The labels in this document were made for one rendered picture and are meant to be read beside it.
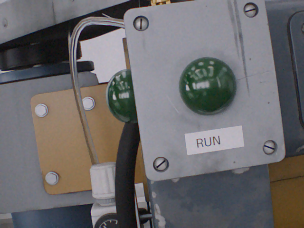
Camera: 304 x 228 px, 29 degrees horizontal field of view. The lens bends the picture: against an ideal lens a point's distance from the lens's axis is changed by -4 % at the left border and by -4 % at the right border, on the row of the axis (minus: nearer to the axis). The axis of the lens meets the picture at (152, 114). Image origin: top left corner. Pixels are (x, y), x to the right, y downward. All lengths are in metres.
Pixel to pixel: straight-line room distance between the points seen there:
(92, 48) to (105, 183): 4.99
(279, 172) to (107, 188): 0.18
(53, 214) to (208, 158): 0.50
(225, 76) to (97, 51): 5.25
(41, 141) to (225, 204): 0.42
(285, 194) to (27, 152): 0.32
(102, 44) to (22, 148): 4.80
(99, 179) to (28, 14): 0.22
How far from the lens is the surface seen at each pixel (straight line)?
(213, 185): 0.37
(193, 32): 0.32
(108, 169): 0.58
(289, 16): 0.38
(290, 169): 0.63
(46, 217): 0.81
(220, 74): 0.30
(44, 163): 0.75
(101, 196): 0.58
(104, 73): 5.54
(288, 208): 0.69
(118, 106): 0.32
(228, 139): 0.32
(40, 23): 0.68
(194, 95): 0.30
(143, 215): 0.61
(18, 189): 0.78
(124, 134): 0.38
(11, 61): 0.82
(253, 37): 0.32
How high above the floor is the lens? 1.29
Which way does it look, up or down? 3 degrees down
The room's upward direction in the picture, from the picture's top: 8 degrees counter-clockwise
